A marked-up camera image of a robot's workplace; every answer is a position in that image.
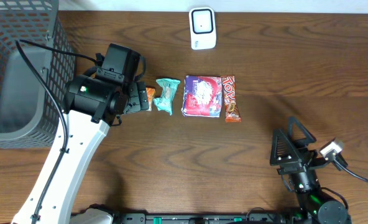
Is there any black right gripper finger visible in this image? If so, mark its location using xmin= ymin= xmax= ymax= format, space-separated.
xmin=288 ymin=116 xmax=316 ymax=146
xmin=270 ymin=129 xmax=304 ymax=167

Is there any orange white snack packet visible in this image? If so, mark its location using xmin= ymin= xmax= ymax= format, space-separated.
xmin=146 ymin=87 xmax=156 ymax=111

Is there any teal snack packet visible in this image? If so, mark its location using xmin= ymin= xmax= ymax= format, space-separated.
xmin=154 ymin=78 xmax=180 ymax=116

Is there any red Top chocolate bar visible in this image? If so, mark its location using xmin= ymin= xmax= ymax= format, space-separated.
xmin=221 ymin=75 xmax=242 ymax=123

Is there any purple red snack bag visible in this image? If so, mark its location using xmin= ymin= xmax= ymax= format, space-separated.
xmin=182 ymin=75 xmax=223 ymax=118

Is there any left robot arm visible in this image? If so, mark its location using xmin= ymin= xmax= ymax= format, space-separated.
xmin=12 ymin=44 xmax=149 ymax=224

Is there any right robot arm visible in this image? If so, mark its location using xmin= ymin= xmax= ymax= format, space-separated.
xmin=270 ymin=116 xmax=351 ymax=224

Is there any white barcode scanner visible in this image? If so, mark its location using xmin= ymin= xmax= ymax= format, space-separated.
xmin=188 ymin=7 xmax=217 ymax=50

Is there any grey plastic mesh basket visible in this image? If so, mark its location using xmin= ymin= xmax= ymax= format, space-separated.
xmin=0 ymin=0 xmax=76 ymax=149

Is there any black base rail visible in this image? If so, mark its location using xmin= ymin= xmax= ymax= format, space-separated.
xmin=114 ymin=212 xmax=293 ymax=224

